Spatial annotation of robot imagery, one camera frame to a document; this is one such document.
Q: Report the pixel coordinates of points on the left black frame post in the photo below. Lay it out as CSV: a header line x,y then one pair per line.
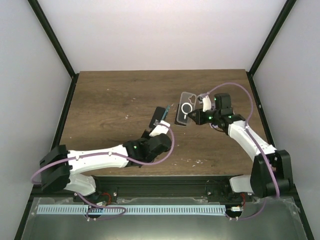
x,y
44,22

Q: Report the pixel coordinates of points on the metal front plate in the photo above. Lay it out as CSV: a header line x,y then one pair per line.
x,y
271,219

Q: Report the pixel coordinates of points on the light blue slotted strip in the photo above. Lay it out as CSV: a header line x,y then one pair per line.
x,y
211,210

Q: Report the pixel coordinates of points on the clear magsafe phone case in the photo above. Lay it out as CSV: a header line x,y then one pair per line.
x,y
187,103

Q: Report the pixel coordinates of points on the black screen phone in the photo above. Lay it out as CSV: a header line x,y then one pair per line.
x,y
179,116

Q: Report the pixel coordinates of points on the right black frame post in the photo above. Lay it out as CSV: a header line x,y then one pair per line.
x,y
280,20

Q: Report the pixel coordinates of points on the green cased phone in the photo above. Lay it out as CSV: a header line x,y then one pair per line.
x,y
165,113

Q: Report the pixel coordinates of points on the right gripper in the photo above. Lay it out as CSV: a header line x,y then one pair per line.
x,y
199,119

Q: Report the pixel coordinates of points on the black frame post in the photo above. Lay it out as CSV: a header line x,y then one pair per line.
x,y
44,22
280,20

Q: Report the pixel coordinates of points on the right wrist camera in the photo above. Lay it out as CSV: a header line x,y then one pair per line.
x,y
205,101

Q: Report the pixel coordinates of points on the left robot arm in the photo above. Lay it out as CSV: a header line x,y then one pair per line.
x,y
63,169

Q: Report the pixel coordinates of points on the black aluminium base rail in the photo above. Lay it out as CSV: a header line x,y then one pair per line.
x,y
216,188

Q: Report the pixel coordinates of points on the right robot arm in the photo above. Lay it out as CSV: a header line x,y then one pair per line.
x,y
271,172

